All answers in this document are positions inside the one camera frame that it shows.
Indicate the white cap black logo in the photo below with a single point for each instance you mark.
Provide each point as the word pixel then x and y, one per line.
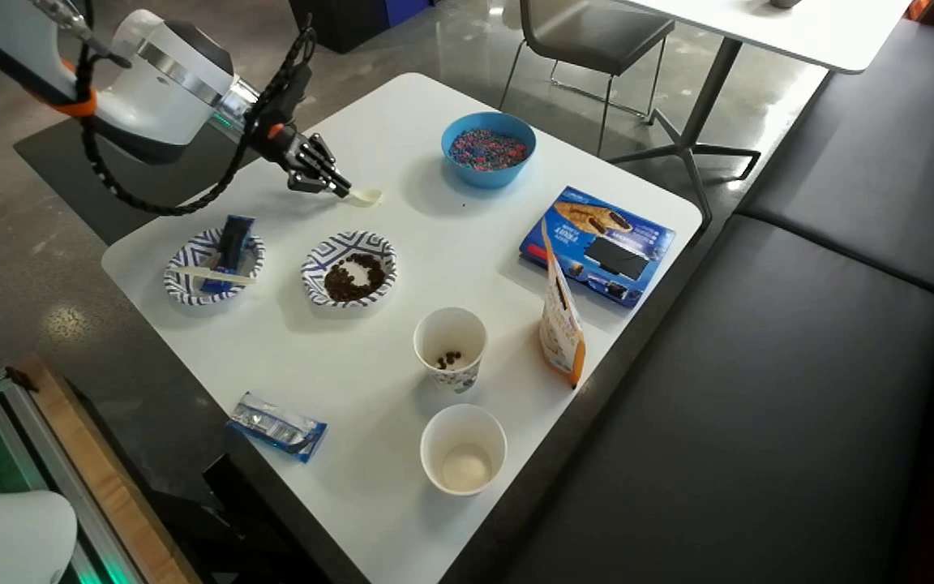
pixel 14 541

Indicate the dark floor mat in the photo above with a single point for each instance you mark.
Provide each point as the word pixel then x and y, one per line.
pixel 111 184

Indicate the silver blue foil packet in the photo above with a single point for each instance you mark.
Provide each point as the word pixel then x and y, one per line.
pixel 275 427

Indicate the white side table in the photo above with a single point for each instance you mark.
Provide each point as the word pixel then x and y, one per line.
pixel 810 35

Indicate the cream plastic spoon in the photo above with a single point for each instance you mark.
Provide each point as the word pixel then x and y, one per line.
pixel 364 197

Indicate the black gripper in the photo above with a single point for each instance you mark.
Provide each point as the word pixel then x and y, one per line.
pixel 284 148

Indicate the orange snack pouch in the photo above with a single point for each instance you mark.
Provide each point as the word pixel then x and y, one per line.
pixel 559 325

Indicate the brown cereal pile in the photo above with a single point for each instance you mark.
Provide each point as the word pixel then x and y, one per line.
pixel 355 285

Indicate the printed white paper cup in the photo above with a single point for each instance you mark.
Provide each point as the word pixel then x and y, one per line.
pixel 447 377
pixel 466 456

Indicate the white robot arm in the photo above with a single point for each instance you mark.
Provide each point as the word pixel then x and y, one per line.
pixel 152 76

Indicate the small brown cereal cluster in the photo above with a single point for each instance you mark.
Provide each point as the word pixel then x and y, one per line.
pixel 445 361

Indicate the blue cookie box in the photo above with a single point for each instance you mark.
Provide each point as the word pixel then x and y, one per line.
pixel 599 247

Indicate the dark blue wrapper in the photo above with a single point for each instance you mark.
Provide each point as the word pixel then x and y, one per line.
pixel 233 246

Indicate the black bench seat cushion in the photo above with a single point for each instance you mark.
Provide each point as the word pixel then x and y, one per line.
pixel 875 164
pixel 760 433

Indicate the patterned paper bowl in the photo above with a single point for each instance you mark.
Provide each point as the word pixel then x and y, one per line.
pixel 316 292

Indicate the wooden board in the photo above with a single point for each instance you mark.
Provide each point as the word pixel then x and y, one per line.
pixel 111 475

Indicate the multicoloured candy pieces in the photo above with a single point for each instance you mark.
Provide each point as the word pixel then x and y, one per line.
pixel 488 148

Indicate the black metal-frame chair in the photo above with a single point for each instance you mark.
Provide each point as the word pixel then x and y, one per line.
pixel 586 27

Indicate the blue plastic bowl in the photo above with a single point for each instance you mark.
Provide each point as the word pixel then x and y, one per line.
pixel 488 181

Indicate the dark storage box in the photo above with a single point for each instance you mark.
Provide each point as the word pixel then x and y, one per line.
pixel 349 22

